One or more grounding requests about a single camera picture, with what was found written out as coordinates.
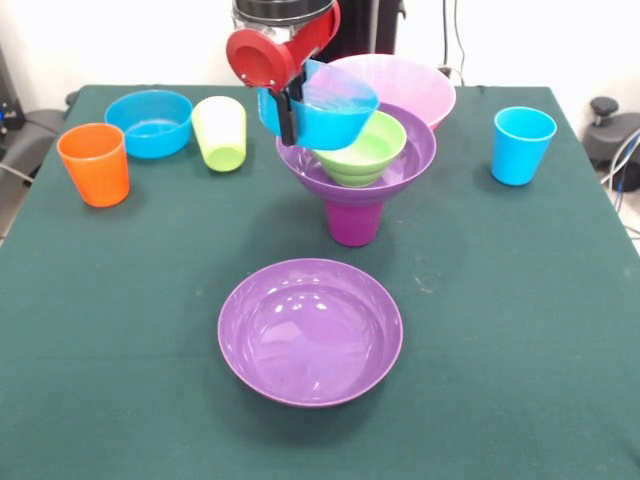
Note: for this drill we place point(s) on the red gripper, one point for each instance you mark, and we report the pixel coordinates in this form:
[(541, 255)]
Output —
[(260, 60)]

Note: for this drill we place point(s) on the blue bowl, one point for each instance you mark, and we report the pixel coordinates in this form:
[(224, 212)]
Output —
[(150, 135), (330, 127)]

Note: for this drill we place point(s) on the lime green cup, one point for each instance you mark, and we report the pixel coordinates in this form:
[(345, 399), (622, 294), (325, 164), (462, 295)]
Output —
[(220, 130)]

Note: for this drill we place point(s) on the green ribbed bowl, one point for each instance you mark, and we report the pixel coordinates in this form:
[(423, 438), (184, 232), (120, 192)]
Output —
[(370, 155)]

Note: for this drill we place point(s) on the purple bowl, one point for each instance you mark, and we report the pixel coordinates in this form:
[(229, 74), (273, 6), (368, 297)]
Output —
[(310, 345), (415, 150)]

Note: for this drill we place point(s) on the purple cup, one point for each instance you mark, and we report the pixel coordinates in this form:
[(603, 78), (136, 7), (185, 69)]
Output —
[(355, 225)]

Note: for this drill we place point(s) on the large pink bowl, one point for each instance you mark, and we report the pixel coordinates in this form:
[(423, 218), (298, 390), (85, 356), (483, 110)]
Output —
[(415, 85)]

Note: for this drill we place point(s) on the orange cup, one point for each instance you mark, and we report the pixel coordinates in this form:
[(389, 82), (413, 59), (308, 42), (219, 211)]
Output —
[(97, 177)]

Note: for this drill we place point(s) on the blue cup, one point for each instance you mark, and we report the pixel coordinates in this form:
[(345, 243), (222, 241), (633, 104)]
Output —
[(520, 155)]

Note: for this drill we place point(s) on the grey chair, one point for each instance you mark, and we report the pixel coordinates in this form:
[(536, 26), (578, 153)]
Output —
[(35, 135)]

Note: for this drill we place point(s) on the black equipment box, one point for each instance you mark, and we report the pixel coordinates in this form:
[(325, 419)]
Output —
[(7, 100)]

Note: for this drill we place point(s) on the black knob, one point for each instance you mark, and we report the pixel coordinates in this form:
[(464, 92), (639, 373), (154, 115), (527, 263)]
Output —
[(604, 106)]

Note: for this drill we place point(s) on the dark grey base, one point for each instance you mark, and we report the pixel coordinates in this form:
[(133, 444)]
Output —
[(612, 142)]

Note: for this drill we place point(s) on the dark green tablecloth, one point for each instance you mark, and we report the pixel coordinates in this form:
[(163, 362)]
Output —
[(320, 440)]

